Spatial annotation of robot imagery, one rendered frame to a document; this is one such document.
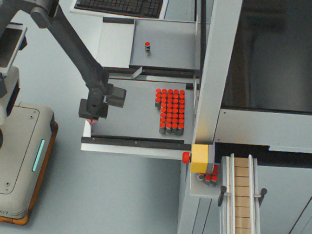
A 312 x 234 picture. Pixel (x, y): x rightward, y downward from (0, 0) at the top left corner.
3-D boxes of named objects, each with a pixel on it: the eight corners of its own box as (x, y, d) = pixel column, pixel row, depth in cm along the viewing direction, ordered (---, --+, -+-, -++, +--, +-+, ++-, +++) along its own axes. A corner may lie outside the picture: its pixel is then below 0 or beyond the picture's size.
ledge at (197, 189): (228, 167, 190) (229, 165, 189) (228, 199, 183) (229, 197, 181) (190, 165, 190) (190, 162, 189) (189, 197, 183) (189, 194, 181)
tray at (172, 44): (212, 30, 228) (213, 24, 225) (212, 76, 213) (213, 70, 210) (134, 24, 228) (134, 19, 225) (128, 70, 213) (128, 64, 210)
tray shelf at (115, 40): (211, 25, 232) (212, 22, 231) (211, 161, 192) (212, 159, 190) (104, 18, 233) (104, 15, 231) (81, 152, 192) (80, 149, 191)
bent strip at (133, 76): (142, 76, 211) (142, 66, 207) (141, 81, 210) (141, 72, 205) (107, 73, 212) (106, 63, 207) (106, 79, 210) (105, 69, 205)
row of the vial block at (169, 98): (172, 96, 206) (173, 88, 202) (171, 134, 195) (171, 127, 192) (166, 95, 206) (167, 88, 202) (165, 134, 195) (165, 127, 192)
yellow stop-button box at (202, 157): (211, 155, 182) (213, 144, 176) (211, 173, 177) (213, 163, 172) (189, 154, 182) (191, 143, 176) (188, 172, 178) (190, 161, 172)
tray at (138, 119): (185, 89, 208) (185, 83, 205) (183, 145, 193) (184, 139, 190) (99, 84, 208) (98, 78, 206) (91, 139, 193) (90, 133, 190)
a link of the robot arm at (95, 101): (91, 80, 179) (87, 92, 175) (110, 84, 180) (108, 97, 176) (88, 92, 184) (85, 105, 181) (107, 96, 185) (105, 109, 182)
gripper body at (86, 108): (106, 120, 187) (109, 108, 181) (77, 115, 185) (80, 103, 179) (108, 106, 191) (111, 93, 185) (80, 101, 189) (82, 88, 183)
